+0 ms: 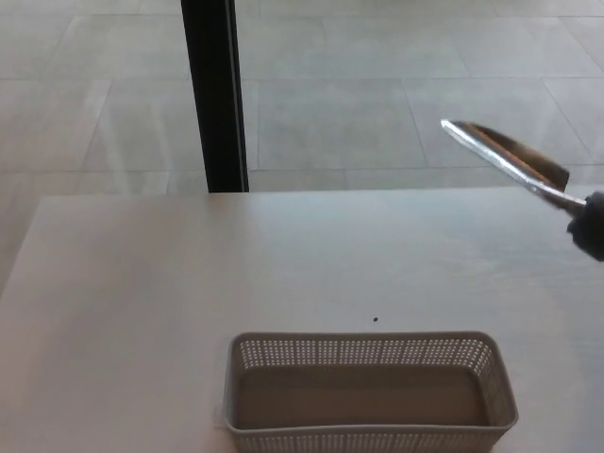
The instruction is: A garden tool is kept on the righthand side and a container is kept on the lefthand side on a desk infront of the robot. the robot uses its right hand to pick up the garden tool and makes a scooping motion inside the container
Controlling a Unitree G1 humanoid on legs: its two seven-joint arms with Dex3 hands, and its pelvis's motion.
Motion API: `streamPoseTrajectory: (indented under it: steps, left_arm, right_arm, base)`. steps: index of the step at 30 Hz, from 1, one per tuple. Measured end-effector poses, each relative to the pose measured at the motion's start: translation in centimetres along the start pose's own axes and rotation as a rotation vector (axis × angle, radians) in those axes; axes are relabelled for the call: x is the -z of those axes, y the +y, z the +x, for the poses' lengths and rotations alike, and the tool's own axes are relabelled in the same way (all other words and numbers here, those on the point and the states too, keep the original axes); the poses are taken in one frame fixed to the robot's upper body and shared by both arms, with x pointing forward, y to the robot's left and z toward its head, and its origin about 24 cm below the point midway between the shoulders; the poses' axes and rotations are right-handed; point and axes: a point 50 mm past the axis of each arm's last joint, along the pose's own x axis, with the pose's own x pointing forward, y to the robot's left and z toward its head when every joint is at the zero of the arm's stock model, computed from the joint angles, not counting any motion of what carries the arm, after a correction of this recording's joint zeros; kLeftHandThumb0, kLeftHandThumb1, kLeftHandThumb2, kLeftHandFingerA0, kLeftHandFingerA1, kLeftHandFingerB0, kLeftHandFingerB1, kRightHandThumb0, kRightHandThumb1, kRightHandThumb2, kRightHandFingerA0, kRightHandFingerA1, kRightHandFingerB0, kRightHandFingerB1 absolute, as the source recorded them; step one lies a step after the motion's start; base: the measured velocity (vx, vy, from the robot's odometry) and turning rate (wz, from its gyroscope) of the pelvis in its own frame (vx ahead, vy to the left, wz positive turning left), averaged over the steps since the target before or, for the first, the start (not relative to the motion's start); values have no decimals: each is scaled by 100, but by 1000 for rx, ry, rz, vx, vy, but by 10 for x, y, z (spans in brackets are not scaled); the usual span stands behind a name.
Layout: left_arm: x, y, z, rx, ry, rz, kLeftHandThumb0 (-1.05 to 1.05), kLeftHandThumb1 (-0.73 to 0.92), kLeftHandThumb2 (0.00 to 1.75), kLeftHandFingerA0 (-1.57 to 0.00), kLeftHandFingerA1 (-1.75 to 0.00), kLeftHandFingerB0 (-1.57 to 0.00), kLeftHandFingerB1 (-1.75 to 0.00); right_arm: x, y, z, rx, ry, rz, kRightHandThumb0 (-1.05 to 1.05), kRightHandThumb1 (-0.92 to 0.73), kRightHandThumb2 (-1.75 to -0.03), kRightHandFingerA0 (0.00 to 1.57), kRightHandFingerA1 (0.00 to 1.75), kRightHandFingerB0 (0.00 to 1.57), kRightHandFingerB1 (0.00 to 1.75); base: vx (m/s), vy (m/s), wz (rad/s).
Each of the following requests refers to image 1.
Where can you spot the grey perforated plastic basket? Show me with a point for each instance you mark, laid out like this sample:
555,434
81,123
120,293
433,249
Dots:
363,396

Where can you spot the black vertical post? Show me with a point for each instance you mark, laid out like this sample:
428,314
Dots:
212,94

